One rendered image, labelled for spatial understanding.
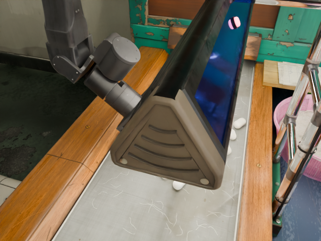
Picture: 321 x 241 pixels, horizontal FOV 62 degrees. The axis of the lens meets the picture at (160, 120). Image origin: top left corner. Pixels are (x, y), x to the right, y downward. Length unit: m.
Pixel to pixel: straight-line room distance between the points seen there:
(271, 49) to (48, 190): 0.77
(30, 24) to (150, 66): 1.72
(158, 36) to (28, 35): 1.70
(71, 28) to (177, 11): 0.54
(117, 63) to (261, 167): 0.35
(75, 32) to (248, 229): 0.45
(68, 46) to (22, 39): 2.13
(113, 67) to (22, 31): 2.14
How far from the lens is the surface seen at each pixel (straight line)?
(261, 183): 0.57
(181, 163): 0.18
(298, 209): 0.68
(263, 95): 0.81
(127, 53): 0.49
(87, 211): 0.55
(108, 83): 0.53
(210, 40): 0.23
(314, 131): 0.43
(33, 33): 2.52
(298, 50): 0.98
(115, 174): 0.59
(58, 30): 0.51
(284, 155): 0.75
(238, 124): 0.70
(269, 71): 0.91
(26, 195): 0.58
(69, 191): 0.56
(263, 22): 0.96
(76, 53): 0.52
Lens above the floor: 1.19
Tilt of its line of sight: 40 degrees down
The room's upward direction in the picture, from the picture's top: straight up
